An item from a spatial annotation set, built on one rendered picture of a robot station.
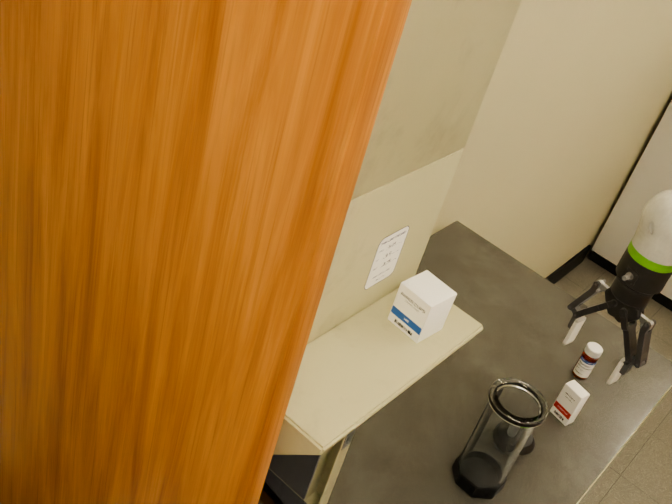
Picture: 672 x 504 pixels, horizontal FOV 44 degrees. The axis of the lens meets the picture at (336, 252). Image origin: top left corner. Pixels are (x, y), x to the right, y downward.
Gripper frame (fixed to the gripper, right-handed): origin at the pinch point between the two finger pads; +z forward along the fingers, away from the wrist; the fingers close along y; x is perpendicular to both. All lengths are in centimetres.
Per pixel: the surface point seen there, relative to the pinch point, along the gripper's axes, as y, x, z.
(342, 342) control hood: 4, -80, -39
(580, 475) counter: 13.2, -7.7, 18.7
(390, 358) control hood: 8, -76, -39
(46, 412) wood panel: -16, -107, -18
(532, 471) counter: 7.7, -16.7, 18.7
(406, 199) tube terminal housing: 0, -73, -55
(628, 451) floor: -14, 119, 113
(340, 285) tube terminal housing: 1, -81, -46
